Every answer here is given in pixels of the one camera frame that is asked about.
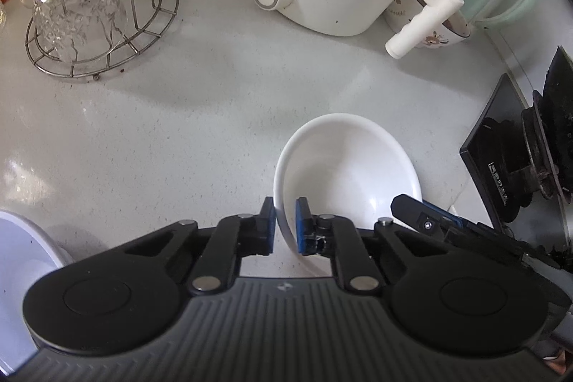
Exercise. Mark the clear glass cup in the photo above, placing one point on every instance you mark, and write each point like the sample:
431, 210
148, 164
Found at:
76, 15

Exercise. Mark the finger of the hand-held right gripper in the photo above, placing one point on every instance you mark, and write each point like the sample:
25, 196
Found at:
421, 217

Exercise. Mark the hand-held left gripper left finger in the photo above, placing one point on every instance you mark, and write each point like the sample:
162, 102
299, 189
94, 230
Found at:
268, 230

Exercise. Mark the small white bowl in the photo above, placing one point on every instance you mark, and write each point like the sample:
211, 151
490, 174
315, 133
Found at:
349, 167

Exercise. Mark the black burner pot support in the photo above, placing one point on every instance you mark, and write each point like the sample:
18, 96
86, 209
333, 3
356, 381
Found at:
544, 140

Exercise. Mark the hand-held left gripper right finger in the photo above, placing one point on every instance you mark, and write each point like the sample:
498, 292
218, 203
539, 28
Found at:
304, 230

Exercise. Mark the black gas stove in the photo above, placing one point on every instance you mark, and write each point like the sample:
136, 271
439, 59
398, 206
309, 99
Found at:
492, 149

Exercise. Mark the person's right hand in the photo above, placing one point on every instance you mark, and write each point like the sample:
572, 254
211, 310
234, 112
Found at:
554, 358

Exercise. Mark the patterned ceramic mug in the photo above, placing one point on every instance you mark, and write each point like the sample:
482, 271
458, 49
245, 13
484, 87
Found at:
441, 38

